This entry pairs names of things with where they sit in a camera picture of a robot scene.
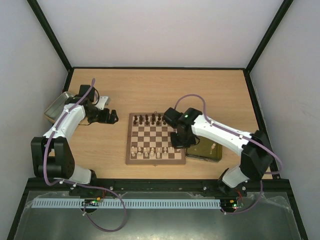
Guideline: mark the black frame post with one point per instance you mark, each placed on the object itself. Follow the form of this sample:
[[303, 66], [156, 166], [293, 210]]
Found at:
[[39, 14], [277, 19]]

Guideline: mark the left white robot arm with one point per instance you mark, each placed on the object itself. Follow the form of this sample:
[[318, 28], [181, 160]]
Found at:
[[51, 153]]

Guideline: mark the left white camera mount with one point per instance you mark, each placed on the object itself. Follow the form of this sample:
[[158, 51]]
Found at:
[[102, 102]]

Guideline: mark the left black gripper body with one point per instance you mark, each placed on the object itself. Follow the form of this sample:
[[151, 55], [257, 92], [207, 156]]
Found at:
[[104, 119]]

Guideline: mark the silver metal tin lid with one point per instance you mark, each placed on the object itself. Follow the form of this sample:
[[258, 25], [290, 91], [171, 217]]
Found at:
[[53, 112]]

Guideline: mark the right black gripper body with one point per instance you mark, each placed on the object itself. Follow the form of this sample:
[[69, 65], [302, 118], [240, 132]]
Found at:
[[182, 142]]

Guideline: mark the left black frame post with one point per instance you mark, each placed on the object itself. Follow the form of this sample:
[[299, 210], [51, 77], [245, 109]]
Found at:
[[39, 14]]

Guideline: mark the right black frame post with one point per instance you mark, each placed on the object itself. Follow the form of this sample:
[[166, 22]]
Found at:
[[277, 19]]

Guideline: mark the grey slotted cable duct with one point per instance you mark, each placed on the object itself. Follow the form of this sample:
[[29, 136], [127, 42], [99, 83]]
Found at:
[[72, 203]]

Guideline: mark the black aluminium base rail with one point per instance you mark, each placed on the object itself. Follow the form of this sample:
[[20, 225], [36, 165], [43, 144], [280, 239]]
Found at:
[[206, 188]]

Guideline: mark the gold metal tin tray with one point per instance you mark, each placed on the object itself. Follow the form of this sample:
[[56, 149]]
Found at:
[[201, 151]]

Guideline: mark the wooden chess board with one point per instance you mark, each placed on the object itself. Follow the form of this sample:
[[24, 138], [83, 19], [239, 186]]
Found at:
[[149, 142]]

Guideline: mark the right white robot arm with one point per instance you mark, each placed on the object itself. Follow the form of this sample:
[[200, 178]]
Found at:
[[253, 148]]

